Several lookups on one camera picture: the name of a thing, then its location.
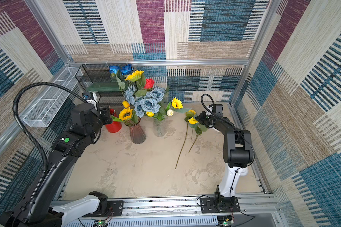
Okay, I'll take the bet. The blue rose pair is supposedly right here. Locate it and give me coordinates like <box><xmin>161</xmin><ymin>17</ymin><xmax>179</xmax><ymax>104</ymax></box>
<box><xmin>109</xmin><ymin>64</ymin><xmax>133</xmax><ymax>75</ymax></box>

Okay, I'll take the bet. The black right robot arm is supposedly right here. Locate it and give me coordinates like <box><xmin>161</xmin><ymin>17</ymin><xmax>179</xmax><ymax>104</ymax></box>
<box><xmin>196</xmin><ymin>94</ymin><xmax>255</xmax><ymax>212</ymax></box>

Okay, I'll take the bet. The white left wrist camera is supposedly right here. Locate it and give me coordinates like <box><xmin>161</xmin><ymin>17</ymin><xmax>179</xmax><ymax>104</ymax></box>
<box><xmin>82</xmin><ymin>92</ymin><xmax>99</xmax><ymax>110</ymax></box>

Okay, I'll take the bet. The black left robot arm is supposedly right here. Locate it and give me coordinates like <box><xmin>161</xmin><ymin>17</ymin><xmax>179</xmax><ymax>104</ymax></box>
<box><xmin>0</xmin><ymin>82</ymin><xmax>112</xmax><ymax>227</ymax></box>

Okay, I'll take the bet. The white wire mesh tray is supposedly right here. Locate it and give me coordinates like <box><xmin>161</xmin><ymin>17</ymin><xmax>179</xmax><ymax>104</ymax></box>
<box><xmin>20</xmin><ymin>67</ymin><xmax>80</xmax><ymax>127</ymax></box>

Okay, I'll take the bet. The red pen cup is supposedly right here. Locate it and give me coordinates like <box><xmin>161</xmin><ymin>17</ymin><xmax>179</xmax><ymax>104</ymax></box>
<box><xmin>105</xmin><ymin>109</ymin><xmax>122</xmax><ymax>133</ymax></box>

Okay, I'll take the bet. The black mesh shelf rack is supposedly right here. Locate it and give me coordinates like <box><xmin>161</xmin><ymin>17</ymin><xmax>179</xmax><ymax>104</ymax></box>
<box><xmin>75</xmin><ymin>64</ymin><xmax>128</xmax><ymax>107</ymax></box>

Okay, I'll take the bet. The white tulip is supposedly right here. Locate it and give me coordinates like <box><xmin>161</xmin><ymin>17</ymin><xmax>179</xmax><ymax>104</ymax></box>
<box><xmin>166</xmin><ymin>109</ymin><xmax>174</xmax><ymax>116</ymax></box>

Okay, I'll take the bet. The red rose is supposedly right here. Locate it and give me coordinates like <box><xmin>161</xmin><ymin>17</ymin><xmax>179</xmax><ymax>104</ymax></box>
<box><xmin>144</xmin><ymin>79</ymin><xmax>155</xmax><ymax>89</ymax></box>

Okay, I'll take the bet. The clear glass vase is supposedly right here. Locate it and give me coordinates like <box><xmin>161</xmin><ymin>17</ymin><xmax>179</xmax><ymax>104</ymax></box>
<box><xmin>153</xmin><ymin>118</ymin><xmax>166</xmax><ymax>137</ymax></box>

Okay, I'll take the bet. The small yellow sunflower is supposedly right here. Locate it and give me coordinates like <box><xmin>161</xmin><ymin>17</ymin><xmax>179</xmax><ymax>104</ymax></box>
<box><xmin>171</xmin><ymin>97</ymin><xmax>183</xmax><ymax>109</ymax></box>

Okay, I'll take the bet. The yellow sunflower bouquet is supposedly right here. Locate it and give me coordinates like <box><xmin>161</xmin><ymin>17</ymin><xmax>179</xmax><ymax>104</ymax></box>
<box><xmin>188</xmin><ymin>117</ymin><xmax>207</xmax><ymax>152</ymax></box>

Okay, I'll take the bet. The dark ribbed glass vase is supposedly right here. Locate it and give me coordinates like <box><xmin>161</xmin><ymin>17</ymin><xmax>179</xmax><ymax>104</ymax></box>
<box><xmin>129</xmin><ymin>118</ymin><xmax>146</xmax><ymax>144</ymax></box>

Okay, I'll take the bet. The grey blue rose bouquet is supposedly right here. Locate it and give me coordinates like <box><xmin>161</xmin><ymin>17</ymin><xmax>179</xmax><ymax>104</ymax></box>
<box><xmin>124</xmin><ymin>85</ymin><xmax>166</xmax><ymax>118</ymax></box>

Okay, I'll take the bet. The large yellow sunflower stem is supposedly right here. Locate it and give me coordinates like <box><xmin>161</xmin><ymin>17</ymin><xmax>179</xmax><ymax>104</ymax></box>
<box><xmin>175</xmin><ymin>109</ymin><xmax>196</xmax><ymax>169</ymax></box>

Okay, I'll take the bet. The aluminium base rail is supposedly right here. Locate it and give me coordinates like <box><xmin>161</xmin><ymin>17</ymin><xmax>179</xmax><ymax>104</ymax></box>
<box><xmin>66</xmin><ymin>193</ymin><xmax>288</xmax><ymax>227</ymax></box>

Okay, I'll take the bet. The tall yellow sunflower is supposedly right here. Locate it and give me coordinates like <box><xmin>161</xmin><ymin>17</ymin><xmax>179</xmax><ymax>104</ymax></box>
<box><xmin>125</xmin><ymin>71</ymin><xmax>146</xmax><ymax>89</ymax></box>

